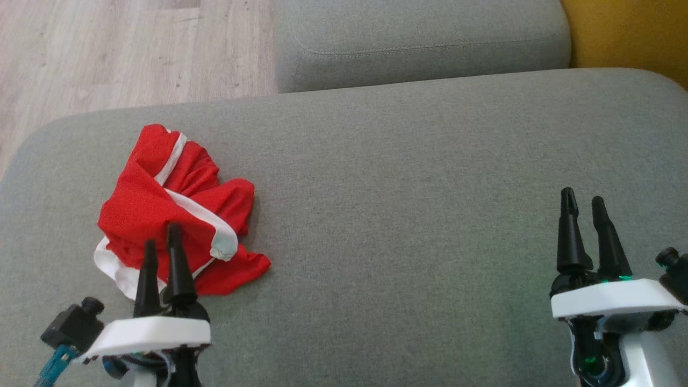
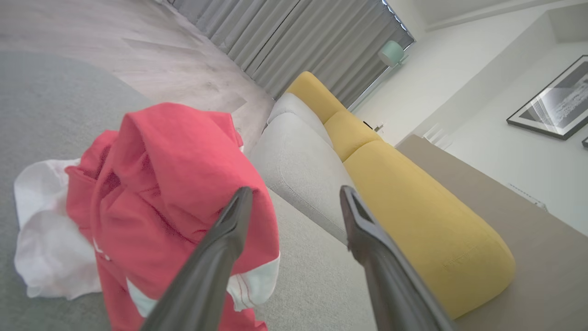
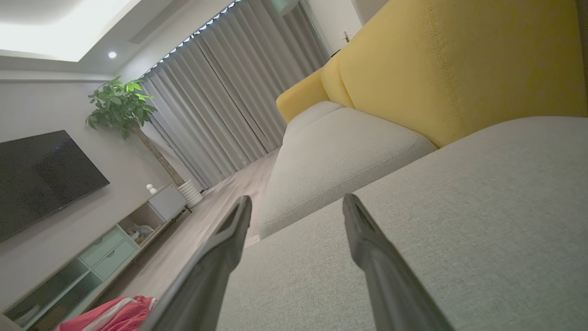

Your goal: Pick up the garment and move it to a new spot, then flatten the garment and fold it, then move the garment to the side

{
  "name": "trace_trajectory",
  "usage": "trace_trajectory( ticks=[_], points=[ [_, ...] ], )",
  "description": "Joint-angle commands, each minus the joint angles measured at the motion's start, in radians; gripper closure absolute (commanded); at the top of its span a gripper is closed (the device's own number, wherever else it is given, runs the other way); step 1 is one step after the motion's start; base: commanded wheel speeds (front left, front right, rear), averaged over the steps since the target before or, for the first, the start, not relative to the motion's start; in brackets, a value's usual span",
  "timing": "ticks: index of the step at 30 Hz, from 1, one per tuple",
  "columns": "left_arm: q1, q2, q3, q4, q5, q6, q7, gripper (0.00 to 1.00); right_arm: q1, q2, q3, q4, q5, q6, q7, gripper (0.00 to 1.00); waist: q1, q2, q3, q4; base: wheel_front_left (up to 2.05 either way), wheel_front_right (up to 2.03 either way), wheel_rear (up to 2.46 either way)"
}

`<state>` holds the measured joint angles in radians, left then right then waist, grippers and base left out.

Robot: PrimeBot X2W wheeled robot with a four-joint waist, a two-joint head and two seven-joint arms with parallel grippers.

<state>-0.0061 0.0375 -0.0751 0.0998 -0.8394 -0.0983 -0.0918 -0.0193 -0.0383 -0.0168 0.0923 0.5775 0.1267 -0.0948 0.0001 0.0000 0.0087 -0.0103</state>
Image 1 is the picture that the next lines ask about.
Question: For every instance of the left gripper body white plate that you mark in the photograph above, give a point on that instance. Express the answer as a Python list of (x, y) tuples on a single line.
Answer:
[(150, 333)]

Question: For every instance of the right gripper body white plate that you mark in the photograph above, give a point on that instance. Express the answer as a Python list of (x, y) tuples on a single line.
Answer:
[(613, 298)]

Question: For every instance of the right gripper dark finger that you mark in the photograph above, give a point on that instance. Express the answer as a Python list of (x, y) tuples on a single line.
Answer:
[(610, 252), (571, 242)]

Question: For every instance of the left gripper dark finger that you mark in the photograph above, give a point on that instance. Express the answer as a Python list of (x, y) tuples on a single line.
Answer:
[(148, 285), (178, 274)]

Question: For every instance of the red shorts white waistband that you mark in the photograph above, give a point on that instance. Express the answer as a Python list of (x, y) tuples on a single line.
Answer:
[(140, 199)]

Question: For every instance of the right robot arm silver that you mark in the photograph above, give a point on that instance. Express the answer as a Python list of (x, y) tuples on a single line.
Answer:
[(650, 360)]

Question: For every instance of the grey sofa cushion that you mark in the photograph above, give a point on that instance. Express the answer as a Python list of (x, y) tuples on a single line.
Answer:
[(419, 43)]

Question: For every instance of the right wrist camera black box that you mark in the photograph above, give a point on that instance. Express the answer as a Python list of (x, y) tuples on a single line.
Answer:
[(676, 274)]

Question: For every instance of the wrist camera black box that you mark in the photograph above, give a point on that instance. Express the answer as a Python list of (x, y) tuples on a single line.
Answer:
[(676, 274), (72, 325)]

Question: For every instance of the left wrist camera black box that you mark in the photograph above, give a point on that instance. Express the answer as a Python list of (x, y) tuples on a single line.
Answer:
[(72, 325)]

